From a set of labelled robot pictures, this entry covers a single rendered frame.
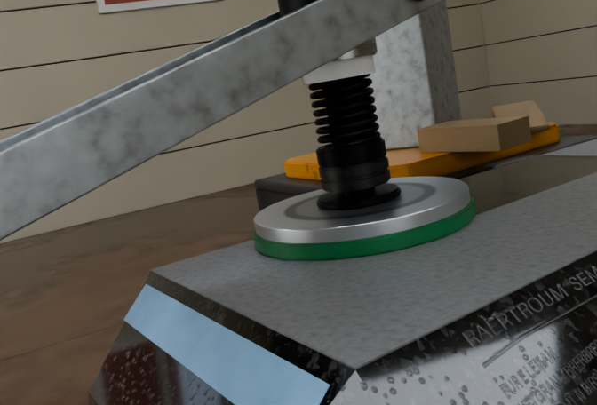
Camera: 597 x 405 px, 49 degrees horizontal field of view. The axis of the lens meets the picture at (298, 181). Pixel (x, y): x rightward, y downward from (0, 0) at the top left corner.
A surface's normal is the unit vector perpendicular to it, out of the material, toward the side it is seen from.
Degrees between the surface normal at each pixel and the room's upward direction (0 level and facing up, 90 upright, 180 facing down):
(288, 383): 44
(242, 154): 90
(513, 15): 90
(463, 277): 0
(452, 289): 0
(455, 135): 90
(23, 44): 90
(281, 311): 0
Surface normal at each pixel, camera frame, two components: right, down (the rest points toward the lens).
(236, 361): -0.70, -0.55
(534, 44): -0.89, 0.22
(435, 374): 0.27, -0.67
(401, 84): -0.51, 0.22
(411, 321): -0.17, -0.97
